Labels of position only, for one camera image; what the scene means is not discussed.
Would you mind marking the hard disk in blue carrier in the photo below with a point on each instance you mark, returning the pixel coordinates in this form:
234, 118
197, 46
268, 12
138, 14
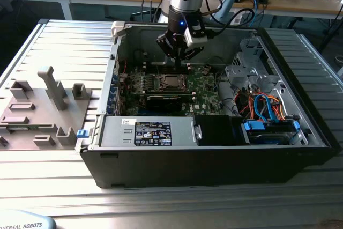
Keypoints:
253, 126

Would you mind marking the white motherboard sticker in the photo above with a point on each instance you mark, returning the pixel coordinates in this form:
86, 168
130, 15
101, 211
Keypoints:
197, 106

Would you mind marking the pale blue teach pendant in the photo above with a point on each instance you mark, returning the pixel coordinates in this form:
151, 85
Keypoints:
26, 222

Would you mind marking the silver CPU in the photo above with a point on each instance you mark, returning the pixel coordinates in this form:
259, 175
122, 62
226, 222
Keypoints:
172, 81

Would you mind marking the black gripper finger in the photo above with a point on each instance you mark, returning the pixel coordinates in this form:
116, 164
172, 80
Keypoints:
166, 45
194, 52

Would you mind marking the silver coin battery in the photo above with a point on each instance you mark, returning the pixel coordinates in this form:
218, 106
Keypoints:
205, 71

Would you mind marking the beige case latch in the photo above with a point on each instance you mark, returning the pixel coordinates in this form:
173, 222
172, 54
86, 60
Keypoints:
118, 28

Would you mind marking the pale grey slanted panel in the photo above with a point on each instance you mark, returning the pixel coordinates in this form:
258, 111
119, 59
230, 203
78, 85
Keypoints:
226, 5

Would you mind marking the green motherboard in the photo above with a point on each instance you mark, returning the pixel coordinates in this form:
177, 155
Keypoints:
203, 92

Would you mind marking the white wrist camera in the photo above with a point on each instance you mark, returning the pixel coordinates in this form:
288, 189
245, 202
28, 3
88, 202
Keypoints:
197, 40

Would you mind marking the grey power supply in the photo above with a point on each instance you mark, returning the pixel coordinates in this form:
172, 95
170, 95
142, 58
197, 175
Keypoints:
118, 132

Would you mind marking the black open PC case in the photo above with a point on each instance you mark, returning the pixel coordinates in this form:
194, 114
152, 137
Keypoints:
187, 167

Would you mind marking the black graphics card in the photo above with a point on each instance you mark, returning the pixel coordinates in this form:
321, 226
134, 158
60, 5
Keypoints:
163, 103

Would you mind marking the blue case latch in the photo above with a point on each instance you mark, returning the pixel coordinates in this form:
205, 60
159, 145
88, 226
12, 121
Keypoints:
82, 134

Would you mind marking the CPU socket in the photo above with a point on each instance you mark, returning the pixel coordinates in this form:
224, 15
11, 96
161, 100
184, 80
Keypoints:
171, 88

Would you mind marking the grey parts rack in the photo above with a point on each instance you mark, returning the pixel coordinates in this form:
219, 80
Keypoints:
67, 121

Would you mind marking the grey metal disk bay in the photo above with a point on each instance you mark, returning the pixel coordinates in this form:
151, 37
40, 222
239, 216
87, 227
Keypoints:
241, 74

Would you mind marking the green RAM stick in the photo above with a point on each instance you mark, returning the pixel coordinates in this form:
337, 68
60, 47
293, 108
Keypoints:
17, 128

